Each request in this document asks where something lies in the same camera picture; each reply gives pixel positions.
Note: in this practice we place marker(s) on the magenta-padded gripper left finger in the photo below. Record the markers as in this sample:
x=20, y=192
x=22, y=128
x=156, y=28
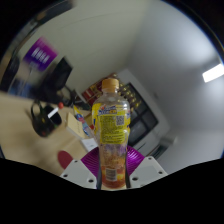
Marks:
x=78, y=173

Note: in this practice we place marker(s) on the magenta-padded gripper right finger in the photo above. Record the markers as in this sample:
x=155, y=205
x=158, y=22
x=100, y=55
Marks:
x=146, y=171

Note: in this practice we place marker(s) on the clear bottle with yellow label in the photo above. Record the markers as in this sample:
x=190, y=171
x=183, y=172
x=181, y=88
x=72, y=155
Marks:
x=111, y=133

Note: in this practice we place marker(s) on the flat round red coaster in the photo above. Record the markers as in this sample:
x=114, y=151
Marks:
x=65, y=159

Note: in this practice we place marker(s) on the white book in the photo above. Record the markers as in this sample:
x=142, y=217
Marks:
x=89, y=144

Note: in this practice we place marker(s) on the beige cardboard piece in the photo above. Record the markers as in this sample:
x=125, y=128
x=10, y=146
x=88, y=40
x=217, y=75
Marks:
x=74, y=126

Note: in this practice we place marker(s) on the black framed glass door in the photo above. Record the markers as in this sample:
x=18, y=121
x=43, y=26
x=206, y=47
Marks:
x=146, y=120

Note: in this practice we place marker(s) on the blue printed book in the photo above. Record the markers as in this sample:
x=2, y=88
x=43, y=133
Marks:
x=82, y=120

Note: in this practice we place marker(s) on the black dotted mug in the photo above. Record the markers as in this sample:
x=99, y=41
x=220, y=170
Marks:
x=41, y=125

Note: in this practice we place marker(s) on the white stirrer with red ball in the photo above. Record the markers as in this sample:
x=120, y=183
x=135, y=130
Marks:
x=55, y=111

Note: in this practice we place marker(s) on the black office chair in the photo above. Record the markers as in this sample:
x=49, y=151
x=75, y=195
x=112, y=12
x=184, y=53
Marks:
x=61, y=75

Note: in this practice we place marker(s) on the ceiling strip light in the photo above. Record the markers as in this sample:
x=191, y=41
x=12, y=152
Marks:
x=213, y=72

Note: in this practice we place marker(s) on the purple sign board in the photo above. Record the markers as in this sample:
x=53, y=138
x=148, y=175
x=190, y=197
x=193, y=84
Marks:
x=40, y=53

